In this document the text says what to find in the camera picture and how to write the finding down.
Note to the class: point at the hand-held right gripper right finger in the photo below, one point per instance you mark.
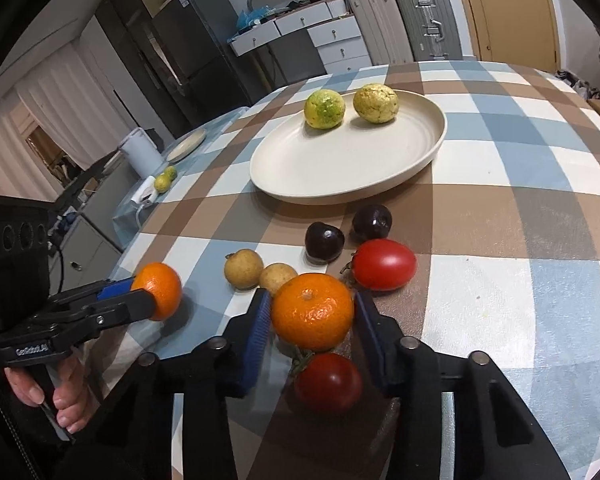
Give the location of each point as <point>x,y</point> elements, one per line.
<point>367,342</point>

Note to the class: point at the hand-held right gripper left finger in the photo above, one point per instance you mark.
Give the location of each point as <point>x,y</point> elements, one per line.
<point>257,342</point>

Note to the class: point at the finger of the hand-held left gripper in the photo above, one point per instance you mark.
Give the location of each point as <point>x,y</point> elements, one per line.
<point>125,307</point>
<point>115,288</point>

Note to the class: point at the small orange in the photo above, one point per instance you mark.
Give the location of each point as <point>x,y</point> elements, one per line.
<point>162,290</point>

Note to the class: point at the round red tomato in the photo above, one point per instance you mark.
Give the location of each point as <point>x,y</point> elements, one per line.
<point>330,385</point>

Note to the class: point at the large orange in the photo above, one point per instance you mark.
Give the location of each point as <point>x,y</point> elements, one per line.
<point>312,312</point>

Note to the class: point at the brown longan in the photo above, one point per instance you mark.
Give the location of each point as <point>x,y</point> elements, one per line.
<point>243,270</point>
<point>277,277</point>

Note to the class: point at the oval red tomato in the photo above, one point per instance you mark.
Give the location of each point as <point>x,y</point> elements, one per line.
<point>385,265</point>

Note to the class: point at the dark purple plum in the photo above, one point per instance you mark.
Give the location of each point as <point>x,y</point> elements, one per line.
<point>372,222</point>
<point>324,242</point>

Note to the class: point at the large cream plate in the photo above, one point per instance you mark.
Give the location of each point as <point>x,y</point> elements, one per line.
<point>350,165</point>

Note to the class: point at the person's left hand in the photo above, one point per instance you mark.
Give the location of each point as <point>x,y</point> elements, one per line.
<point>72,395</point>

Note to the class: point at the grey low cabinet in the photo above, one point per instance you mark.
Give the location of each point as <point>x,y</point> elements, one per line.
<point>90,245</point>

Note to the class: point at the white charger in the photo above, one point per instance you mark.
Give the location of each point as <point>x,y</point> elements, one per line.
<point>145,196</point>

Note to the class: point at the small green citrus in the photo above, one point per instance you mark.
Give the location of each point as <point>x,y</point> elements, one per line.
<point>160,183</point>
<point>170,172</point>

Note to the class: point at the white kettle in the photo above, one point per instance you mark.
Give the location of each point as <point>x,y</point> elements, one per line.
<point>140,152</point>

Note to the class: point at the white curtain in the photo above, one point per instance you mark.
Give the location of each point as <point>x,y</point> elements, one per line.
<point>45,115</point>

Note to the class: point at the small beige plate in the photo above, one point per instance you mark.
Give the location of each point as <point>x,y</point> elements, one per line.
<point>186,145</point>

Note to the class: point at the checked tablecloth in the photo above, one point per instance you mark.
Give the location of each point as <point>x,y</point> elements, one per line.
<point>505,200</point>

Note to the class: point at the green yellow guava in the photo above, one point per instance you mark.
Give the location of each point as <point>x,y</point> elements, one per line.
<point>324,109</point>

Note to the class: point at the pale yellow guava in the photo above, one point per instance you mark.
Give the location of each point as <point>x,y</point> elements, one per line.
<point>376,103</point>

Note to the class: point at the dark grey fridge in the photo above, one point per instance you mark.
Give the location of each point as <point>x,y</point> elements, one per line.
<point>205,55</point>

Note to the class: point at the blue plastic bag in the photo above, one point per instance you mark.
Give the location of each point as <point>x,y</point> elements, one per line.
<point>255,17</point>

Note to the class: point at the white drawer cabinet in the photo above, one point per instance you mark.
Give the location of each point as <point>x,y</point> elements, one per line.
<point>330,35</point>

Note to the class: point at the beige suitcase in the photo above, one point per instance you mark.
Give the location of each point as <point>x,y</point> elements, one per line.
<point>377,25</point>

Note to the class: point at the grey suitcase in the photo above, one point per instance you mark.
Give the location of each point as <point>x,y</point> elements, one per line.
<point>427,20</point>

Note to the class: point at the wooden door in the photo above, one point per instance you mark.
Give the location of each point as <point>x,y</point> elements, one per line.
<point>510,10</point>

